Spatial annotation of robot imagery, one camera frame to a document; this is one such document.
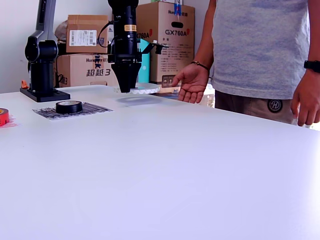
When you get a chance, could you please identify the Huntkey brown cardboard carton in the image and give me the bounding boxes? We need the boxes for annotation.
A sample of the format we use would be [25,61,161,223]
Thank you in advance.
[56,53,121,88]

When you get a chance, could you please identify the teal carton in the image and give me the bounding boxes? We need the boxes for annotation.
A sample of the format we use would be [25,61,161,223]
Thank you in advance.
[136,38,152,86]

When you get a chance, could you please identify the white tape roll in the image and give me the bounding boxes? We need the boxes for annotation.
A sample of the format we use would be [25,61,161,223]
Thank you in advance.
[113,83,161,96]

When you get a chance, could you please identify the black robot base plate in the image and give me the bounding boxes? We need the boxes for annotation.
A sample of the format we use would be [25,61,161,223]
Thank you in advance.
[19,87,71,103]

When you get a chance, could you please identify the large GX760A cardboard carton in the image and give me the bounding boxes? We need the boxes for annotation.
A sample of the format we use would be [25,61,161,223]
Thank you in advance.
[136,1,196,95]

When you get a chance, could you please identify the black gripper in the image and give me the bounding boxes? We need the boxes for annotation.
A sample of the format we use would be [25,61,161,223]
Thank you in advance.
[107,42,143,94]

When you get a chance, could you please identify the red tape roll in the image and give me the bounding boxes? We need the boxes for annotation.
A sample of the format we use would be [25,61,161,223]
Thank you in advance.
[0,107,10,127]

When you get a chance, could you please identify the person's right forearm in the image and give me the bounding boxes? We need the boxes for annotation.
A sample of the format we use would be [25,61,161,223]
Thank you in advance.
[193,0,217,66]

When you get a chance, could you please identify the black wristwatch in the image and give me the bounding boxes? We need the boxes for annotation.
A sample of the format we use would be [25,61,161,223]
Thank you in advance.
[303,59,320,74]

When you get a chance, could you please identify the small labelled cardboard box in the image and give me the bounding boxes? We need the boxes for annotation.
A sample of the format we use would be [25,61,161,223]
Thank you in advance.
[65,14,110,54]

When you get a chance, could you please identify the red scribbled paper sheet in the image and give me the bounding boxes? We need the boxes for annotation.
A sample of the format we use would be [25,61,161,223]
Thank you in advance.
[0,113,23,129]

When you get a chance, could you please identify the person's right hand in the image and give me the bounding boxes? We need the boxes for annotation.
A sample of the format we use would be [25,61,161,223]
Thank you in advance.
[171,64,210,105]

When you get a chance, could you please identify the person's left hand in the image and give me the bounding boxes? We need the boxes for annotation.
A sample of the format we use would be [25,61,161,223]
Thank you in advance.
[290,71,320,127]

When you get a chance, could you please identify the black power cable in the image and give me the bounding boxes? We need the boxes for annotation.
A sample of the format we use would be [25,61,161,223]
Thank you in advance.
[56,72,69,88]

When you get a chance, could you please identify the black scribbled paper sheet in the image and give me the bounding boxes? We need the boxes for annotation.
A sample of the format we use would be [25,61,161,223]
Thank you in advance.
[31,101,114,121]

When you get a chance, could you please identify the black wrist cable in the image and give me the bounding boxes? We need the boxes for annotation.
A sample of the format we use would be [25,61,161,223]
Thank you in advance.
[97,21,115,49]

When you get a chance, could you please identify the person's left forearm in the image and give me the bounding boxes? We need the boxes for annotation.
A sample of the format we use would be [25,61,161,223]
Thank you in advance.
[306,0,320,63]

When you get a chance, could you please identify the thin dark bracelet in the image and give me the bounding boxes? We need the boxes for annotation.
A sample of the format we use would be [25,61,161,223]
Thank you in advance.
[190,60,210,72]

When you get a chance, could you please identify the black tape roll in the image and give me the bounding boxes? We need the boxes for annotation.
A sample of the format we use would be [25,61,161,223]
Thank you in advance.
[55,100,84,115]

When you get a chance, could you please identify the person in grey shirt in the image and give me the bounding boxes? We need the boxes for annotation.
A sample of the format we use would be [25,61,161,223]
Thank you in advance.
[208,0,312,126]

